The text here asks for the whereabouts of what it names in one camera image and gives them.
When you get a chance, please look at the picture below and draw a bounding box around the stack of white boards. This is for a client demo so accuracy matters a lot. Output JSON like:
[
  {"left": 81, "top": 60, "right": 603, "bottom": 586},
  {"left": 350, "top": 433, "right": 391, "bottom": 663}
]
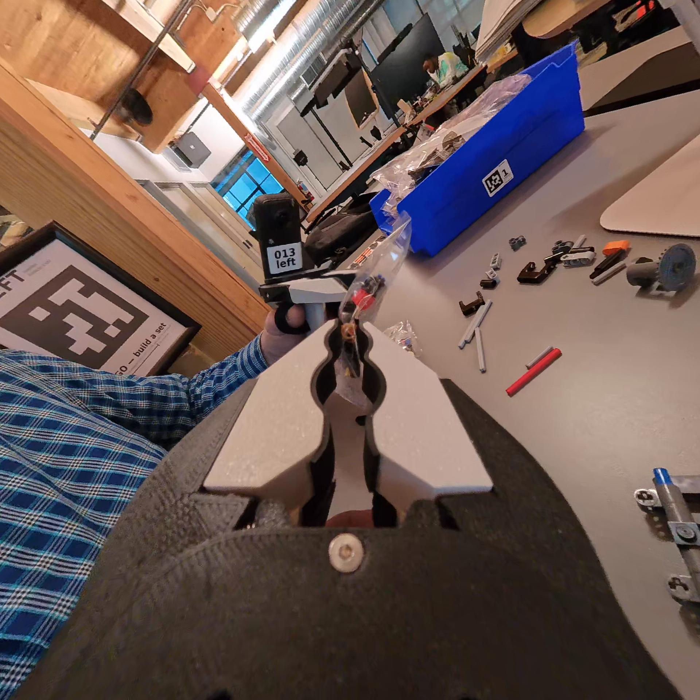
[{"left": 475, "top": 0, "right": 549, "bottom": 62}]

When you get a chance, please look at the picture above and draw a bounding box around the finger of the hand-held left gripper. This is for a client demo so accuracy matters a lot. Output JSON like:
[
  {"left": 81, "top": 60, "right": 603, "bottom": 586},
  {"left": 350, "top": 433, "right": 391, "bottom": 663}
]
[{"left": 289, "top": 275, "right": 352, "bottom": 304}]

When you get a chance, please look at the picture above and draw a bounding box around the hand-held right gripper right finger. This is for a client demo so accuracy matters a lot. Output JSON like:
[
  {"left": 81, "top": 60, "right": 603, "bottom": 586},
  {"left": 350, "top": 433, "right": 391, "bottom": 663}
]
[{"left": 358, "top": 322, "right": 494, "bottom": 523}]

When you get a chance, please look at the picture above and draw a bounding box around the person's left hand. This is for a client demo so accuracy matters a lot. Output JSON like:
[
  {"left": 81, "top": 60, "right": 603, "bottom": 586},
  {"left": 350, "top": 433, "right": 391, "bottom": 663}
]
[{"left": 261, "top": 303, "right": 312, "bottom": 365}]

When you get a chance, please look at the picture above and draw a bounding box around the long grey lego axle pair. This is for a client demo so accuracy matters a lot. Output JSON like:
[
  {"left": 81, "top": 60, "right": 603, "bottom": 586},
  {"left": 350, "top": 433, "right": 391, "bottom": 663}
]
[{"left": 458, "top": 299, "right": 493, "bottom": 350}]

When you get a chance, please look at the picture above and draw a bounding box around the heap of clear plastic bags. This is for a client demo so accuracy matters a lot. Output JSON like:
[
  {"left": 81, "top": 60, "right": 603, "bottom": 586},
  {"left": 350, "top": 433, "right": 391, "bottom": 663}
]
[{"left": 372, "top": 74, "right": 534, "bottom": 199}]

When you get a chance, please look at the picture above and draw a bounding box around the blue plastic bin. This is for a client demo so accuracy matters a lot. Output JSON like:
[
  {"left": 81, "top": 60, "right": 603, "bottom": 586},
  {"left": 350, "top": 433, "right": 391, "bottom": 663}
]
[{"left": 369, "top": 41, "right": 586, "bottom": 258}]

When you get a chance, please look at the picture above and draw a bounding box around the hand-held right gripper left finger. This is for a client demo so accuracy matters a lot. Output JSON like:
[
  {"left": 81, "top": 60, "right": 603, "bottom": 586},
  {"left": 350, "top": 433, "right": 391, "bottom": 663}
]
[{"left": 203, "top": 319, "right": 340, "bottom": 523}]

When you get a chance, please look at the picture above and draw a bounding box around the red lego axle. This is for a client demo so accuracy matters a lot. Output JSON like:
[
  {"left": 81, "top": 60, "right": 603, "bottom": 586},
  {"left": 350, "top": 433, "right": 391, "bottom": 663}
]
[{"left": 505, "top": 349, "right": 563, "bottom": 398}]

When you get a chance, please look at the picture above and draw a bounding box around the white monitor stand base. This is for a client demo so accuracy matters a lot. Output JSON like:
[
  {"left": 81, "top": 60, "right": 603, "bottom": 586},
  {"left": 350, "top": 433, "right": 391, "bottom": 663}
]
[{"left": 600, "top": 134, "right": 700, "bottom": 238}]

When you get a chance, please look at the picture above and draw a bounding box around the small clear plastic bag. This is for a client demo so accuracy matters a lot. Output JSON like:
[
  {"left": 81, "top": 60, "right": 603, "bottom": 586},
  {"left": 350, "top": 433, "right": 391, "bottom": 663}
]
[{"left": 383, "top": 320, "right": 425, "bottom": 357}]

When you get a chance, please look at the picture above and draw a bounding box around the black curved lego piece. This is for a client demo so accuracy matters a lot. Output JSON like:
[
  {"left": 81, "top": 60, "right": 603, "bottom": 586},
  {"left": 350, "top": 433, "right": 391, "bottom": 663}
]
[{"left": 517, "top": 261, "right": 560, "bottom": 284}]

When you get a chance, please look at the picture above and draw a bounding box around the clear bag of lego pieces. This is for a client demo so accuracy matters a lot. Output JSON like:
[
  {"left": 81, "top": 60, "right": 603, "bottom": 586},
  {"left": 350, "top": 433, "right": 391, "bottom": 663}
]
[{"left": 336, "top": 210, "right": 414, "bottom": 416}]

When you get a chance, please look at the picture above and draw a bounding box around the long wooden work table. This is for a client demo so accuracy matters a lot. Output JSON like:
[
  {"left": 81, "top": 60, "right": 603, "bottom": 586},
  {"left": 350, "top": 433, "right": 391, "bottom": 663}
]
[{"left": 306, "top": 63, "right": 489, "bottom": 221}]

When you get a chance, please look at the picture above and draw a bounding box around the black backpack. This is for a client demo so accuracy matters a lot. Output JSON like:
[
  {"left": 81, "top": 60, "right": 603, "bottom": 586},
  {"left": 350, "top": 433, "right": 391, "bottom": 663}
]
[{"left": 303, "top": 205, "right": 378, "bottom": 269}]

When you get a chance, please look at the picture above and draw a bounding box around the framed black white marker poster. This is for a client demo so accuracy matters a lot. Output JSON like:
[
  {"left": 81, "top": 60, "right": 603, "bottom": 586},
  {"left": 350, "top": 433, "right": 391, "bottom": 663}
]
[{"left": 0, "top": 221, "right": 202, "bottom": 378}]

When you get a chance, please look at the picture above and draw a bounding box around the grey lego gear assembly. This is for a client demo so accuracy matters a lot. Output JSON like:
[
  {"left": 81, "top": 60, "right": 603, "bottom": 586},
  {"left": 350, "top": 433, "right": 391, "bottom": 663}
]
[{"left": 626, "top": 243, "right": 699, "bottom": 296}]

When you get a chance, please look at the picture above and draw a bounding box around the person's left forearm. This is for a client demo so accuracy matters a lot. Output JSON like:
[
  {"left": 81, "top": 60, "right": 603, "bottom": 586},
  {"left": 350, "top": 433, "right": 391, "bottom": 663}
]
[{"left": 185, "top": 349, "right": 272, "bottom": 434}]

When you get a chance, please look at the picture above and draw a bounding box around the black wall box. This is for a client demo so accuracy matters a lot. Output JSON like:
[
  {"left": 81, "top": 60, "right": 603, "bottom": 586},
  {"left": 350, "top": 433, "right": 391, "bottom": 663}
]
[{"left": 170, "top": 128, "right": 213, "bottom": 168}]

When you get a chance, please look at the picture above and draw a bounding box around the metal clamp bracket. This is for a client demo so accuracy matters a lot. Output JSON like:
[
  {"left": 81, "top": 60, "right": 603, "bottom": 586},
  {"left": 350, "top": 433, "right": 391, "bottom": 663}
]
[{"left": 634, "top": 467, "right": 700, "bottom": 606}]

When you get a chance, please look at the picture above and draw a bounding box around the black monitor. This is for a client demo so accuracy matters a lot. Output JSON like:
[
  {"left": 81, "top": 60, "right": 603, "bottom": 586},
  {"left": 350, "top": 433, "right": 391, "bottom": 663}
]
[{"left": 369, "top": 13, "right": 447, "bottom": 113}]

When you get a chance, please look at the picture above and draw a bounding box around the orange black lego piece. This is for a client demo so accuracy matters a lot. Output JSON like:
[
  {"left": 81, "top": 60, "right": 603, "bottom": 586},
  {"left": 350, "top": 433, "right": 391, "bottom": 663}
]
[{"left": 590, "top": 240, "right": 631, "bottom": 285}]

